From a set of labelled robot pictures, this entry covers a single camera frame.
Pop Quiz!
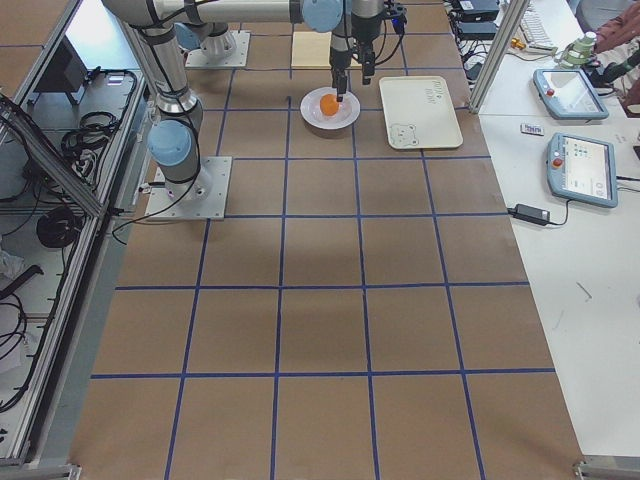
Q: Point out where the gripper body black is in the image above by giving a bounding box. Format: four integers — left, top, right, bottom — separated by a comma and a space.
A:
329, 47, 352, 93
351, 0, 383, 75

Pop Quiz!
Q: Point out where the orange fruit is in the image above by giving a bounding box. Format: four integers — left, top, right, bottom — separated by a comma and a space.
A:
319, 94, 340, 117

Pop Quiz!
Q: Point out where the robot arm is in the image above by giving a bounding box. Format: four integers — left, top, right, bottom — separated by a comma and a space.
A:
103, 1, 386, 142
158, 1, 387, 101

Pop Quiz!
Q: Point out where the cream bear tray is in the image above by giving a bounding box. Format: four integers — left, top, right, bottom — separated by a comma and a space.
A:
379, 76, 463, 150

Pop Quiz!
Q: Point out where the white round plate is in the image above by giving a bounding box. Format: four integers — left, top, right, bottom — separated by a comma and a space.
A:
300, 87, 360, 130

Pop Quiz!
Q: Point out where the bamboo cutting board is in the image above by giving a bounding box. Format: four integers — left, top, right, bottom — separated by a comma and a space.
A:
291, 31, 332, 70

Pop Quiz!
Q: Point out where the brass cylinder tool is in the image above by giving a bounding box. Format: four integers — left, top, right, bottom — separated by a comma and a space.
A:
510, 37, 526, 51

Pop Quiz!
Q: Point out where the small printed card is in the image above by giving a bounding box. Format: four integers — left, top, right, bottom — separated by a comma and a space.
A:
520, 123, 544, 136

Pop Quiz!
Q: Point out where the white keyboard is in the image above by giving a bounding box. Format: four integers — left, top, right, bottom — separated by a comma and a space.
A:
520, 10, 557, 54

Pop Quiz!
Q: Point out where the far teach pendant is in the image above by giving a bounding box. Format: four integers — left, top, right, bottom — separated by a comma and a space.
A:
532, 69, 609, 120

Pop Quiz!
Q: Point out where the teach pendant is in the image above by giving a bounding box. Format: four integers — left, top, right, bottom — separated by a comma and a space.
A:
546, 133, 618, 208
532, 69, 609, 120

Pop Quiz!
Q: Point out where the black power adapter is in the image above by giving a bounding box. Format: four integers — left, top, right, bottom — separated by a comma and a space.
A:
507, 203, 550, 226

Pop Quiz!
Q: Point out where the green white bottle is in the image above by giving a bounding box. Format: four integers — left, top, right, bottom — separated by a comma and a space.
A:
558, 31, 597, 69

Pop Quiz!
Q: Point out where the near teach pendant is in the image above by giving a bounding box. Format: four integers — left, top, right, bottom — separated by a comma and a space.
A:
546, 133, 618, 208

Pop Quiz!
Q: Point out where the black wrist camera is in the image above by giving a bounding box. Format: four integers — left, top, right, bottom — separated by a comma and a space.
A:
384, 0, 407, 36

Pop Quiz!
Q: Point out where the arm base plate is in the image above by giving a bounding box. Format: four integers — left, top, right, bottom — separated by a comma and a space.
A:
145, 156, 232, 221
185, 30, 251, 69

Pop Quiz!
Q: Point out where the aluminium frame post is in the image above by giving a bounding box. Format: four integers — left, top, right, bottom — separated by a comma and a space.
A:
468, 0, 529, 114

